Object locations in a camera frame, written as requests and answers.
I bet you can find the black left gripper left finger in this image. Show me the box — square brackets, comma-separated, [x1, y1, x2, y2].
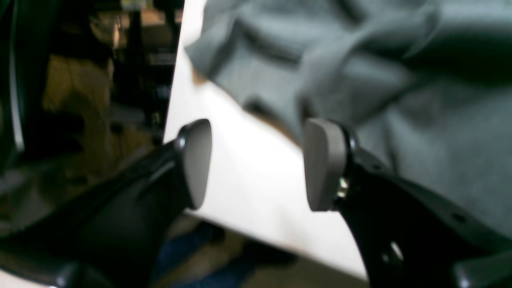
[1, 119, 212, 288]

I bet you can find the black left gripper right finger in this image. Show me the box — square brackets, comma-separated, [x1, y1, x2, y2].
[303, 118, 512, 288]

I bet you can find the dark grey t-shirt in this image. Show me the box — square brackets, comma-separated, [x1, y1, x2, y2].
[185, 0, 512, 237]

